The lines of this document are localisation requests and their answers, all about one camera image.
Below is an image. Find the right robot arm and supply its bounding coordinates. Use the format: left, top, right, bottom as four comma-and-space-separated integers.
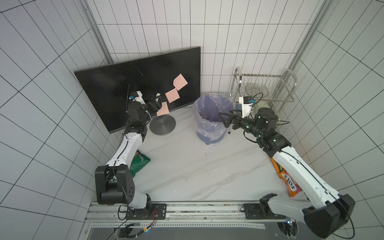
218, 108, 356, 239

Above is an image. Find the aluminium mounting rail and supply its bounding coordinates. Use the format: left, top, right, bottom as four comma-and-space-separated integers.
79, 201, 318, 240

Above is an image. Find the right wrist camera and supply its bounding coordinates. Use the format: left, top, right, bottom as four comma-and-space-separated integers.
239, 96, 256, 118

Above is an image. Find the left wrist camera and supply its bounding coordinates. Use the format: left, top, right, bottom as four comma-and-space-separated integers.
129, 91, 146, 105

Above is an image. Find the black flat monitor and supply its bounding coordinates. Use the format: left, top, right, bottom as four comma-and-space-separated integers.
75, 47, 201, 133

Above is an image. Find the pink note top right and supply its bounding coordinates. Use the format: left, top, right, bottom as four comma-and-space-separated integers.
173, 74, 188, 91

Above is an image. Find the steel dish rack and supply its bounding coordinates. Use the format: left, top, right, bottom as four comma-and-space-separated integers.
229, 67, 298, 115

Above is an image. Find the green bowl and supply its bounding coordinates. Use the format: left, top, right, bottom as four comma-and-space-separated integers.
254, 102, 270, 114

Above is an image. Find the pink note bottom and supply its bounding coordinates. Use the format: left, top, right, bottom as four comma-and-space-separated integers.
157, 102, 170, 117

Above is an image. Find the green snack bag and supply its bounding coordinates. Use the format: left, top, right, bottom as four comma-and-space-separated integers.
129, 150, 151, 177

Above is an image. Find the purple trash bin with liner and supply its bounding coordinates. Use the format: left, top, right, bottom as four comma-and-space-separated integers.
192, 93, 235, 145

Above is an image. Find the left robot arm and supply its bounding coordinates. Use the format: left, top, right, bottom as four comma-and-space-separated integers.
95, 97, 161, 218

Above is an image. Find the orange candy bag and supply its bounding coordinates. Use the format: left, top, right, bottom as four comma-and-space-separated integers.
271, 158, 302, 198

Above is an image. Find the pink note middle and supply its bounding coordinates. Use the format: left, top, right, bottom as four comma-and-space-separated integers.
165, 88, 180, 103

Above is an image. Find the pink note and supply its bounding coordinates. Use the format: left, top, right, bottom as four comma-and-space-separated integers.
157, 102, 170, 117
165, 88, 180, 103
173, 74, 188, 91

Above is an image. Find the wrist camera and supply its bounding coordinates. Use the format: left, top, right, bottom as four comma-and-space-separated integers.
129, 91, 146, 105
239, 96, 256, 118

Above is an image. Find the clear glass plate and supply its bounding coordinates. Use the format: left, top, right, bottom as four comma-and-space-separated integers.
245, 83, 270, 97

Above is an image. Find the round grey monitor base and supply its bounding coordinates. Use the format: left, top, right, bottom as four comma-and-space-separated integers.
150, 115, 176, 136

